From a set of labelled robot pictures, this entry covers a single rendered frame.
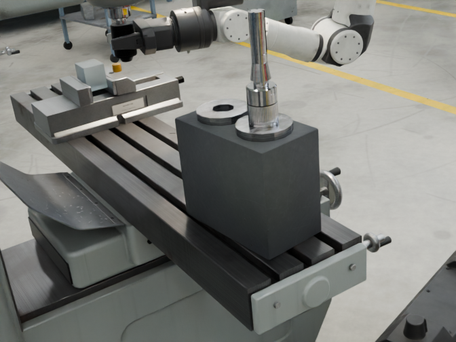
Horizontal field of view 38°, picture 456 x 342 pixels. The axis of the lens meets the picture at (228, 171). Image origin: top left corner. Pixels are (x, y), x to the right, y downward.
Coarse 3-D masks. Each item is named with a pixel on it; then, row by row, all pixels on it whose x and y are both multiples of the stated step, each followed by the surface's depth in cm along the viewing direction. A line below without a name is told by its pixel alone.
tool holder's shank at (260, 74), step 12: (252, 12) 95; (264, 12) 95; (252, 24) 95; (264, 24) 95; (252, 36) 96; (264, 36) 96; (252, 48) 97; (264, 48) 97; (252, 60) 98; (264, 60) 97; (252, 72) 98; (264, 72) 98; (264, 84) 99
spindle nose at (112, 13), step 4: (120, 8) 132; (124, 8) 133; (128, 8) 133; (108, 12) 134; (112, 12) 133; (116, 12) 133; (120, 12) 133; (128, 12) 134; (108, 16) 135; (112, 16) 133; (116, 16) 133; (120, 16) 133; (124, 16) 133; (128, 16) 134
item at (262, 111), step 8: (248, 96) 100; (256, 96) 99; (264, 96) 98; (272, 96) 99; (248, 104) 101; (256, 104) 99; (264, 104) 99; (272, 104) 100; (248, 112) 101; (256, 112) 100; (264, 112) 100; (272, 112) 100; (248, 120) 102; (256, 120) 100; (264, 120) 100; (272, 120) 101
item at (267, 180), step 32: (192, 128) 108; (224, 128) 105; (256, 128) 101; (288, 128) 100; (192, 160) 112; (224, 160) 104; (256, 160) 97; (288, 160) 100; (192, 192) 115; (224, 192) 107; (256, 192) 100; (288, 192) 102; (224, 224) 111; (256, 224) 103; (288, 224) 104; (320, 224) 110
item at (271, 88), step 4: (248, 84) 101; (252, 84) 101; (272, 84) 100; (276, 84) 100; (248, 88) 99; (252, 88) 99; (256, 88) 99; (260, 88) 99; (264, 88) 98; (268, 88) 98; (272, 88) 99; (276, 88) 100; (248, 92) 99; (252, 92) 99; (256, 92) 98; (260, 92) 98; (264, 92) 98; (268, 92) 98; (272, 92) 99
